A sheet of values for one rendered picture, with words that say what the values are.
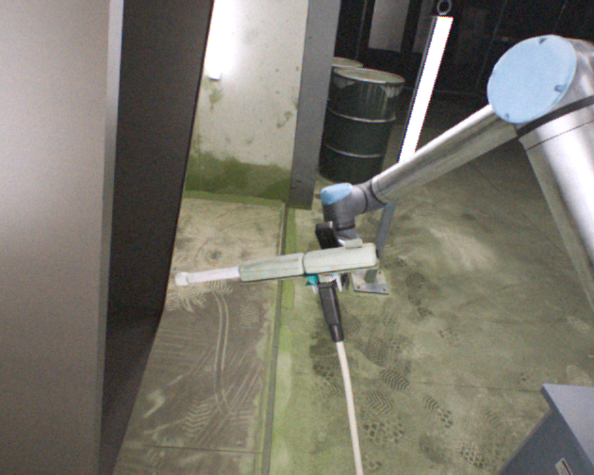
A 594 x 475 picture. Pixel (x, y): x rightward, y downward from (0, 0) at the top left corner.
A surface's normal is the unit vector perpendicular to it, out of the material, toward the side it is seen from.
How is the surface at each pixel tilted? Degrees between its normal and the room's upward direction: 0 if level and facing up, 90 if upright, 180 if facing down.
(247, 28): 90
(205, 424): 0
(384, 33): 81
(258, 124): 90
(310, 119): 90
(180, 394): 0
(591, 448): 0
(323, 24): 90
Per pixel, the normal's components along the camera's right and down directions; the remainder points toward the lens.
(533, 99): -0.84, 0.12
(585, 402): 0.11, -0.83
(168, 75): 0.08, 0.55
